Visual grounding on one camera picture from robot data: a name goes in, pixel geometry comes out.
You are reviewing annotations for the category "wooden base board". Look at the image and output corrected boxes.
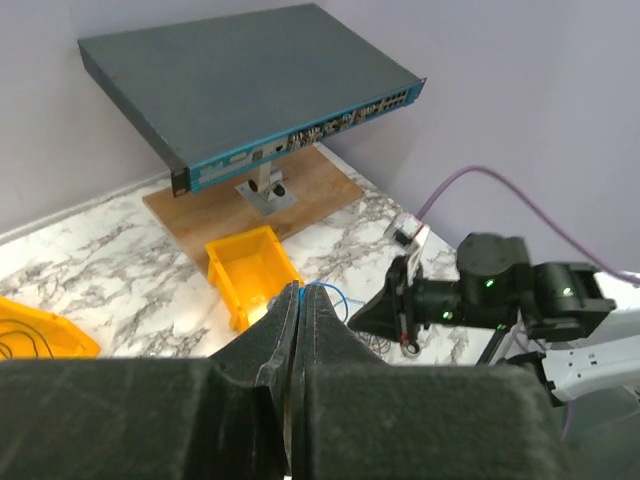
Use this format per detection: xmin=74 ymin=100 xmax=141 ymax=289
xmin=143 ymin=146 xmax=364 ymax=270

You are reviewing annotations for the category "metal switch stand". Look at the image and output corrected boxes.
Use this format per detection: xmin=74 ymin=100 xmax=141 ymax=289
xmin=235 ymin=162 xmax=297 ymax=217

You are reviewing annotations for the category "blue network switch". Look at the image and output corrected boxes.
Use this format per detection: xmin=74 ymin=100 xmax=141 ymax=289
xmin=78 ymin=3 xmax=425 ymax=196

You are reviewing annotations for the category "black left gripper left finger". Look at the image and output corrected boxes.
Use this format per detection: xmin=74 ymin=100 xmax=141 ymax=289
xmin=1 ymin=283 xmax=300 ymax=479

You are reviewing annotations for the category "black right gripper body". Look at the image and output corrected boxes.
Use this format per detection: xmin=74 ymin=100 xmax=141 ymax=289
xmin=397 ymin=233 xmax=533 ymax=345

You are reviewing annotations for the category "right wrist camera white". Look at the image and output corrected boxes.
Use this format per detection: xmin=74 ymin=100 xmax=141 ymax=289
xmin=384 ymin=213 xmax=430 ymax=273

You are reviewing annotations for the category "silver ratchet wrench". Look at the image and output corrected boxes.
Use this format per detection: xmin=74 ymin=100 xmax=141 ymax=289
xmin=401 ymin=340 xmax=421 ymax=358

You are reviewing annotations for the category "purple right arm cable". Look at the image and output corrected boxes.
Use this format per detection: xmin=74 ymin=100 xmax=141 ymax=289
xmin=414 ymin=165 xmax=640 ymax=441

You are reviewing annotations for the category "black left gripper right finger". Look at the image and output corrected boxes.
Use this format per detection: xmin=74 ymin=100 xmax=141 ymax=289
xmin=297 ymin=286 xmax=573 ymax=479

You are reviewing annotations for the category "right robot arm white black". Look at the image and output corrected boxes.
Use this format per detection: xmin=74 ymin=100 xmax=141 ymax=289
xmin=348 ymin=233 xmax=639 ymax=405

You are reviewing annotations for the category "yellow bin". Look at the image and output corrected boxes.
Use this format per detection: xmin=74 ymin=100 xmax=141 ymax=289
xmin=205 ymin=225 xmax=303 ymax=333
xmin=1 ymin=297 xmax=101 ymax=361

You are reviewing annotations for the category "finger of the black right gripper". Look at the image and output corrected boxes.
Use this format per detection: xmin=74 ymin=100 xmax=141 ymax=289
xmin=347 ymin=257 xmax=405 ymax=343

